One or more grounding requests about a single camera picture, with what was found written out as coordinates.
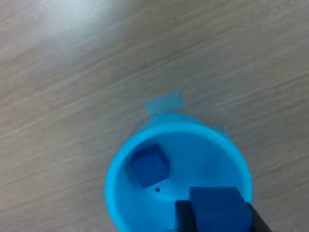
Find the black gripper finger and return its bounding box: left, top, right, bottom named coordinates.
left=245, top=202, right=275, bottom=232
left=174, top=199, right=197, bottom=232

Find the small blue cube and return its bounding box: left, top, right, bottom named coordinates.
left=129, top=143, right=170, bottom=189
left=189, top=186, right=253, bottom=232

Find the blue plastic bin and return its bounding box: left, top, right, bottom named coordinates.
left=104, top=113, right=253, bottom=232

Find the blue tape piece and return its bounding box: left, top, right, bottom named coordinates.
left=142, top=89, right=185, bottom=116

